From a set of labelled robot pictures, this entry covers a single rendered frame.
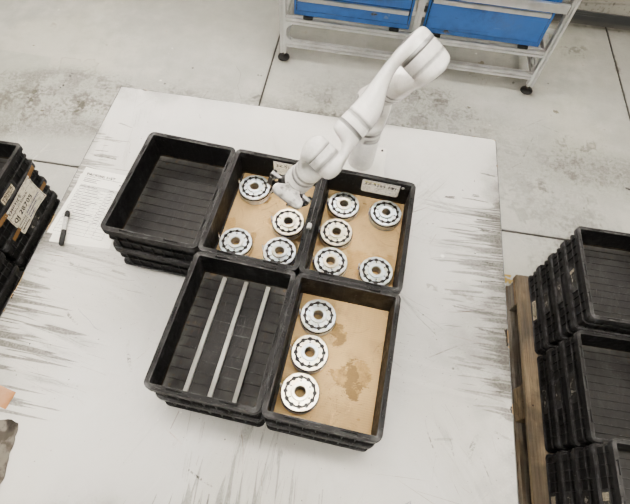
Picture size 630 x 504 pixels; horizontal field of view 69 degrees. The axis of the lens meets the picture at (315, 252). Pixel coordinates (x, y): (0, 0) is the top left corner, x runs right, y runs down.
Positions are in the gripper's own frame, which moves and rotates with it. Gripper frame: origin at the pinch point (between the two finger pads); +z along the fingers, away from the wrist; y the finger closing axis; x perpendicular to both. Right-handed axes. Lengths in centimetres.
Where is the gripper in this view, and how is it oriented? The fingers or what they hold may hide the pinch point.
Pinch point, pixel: (281, 195)
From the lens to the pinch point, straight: 137.3
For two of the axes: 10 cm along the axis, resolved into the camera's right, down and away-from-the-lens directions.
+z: -3.8, 1.8, 9.1
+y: -7.8, -5.9, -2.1
